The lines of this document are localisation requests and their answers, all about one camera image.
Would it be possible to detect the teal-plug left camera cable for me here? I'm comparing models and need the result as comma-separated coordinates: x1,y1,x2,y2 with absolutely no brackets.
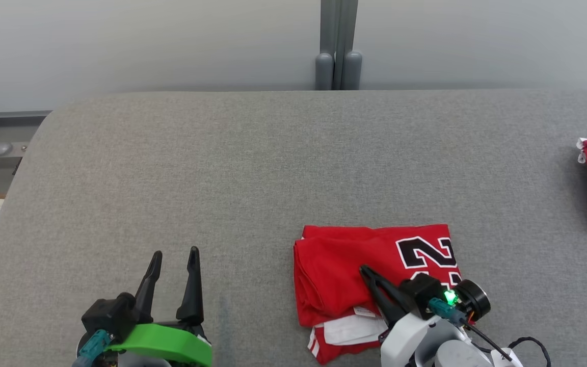
72,329,114,367

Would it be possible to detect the thin black looped cable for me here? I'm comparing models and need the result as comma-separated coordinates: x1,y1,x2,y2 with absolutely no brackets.
508,336,552,367

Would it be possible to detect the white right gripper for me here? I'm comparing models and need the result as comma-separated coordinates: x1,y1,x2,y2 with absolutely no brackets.
360,265,491,367

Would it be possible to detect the teal-plug right camera cable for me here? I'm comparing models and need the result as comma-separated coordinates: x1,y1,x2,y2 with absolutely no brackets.
428,297,523,367

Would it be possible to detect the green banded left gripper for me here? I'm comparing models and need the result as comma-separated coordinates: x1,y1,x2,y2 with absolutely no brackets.
106,246,214,367

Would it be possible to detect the red white printed jersey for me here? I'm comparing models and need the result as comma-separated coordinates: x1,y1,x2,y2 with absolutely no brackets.
293,223,462,365

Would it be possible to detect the grey double metal post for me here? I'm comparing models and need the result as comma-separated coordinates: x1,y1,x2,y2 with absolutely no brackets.
315,0,363,91

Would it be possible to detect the teal-plug camera cable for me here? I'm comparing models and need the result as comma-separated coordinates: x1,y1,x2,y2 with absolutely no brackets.
428,297,523,367
72,329,114,367

